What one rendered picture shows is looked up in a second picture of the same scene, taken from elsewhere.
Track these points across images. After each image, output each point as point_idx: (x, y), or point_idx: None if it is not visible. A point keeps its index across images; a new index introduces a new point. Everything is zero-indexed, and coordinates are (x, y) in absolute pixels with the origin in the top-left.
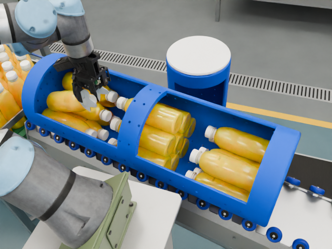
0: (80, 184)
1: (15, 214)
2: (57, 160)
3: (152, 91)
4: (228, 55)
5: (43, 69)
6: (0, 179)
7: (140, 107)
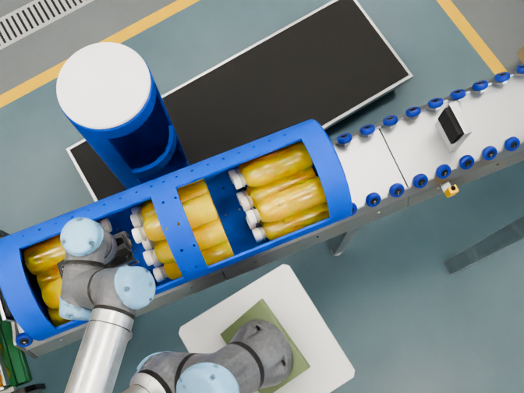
0: (255, 344)
1: None
2: (222, 350)
3: (168, 203)
4: (136, 58)
5: (23, 286)
6: None
7: (178, 229)
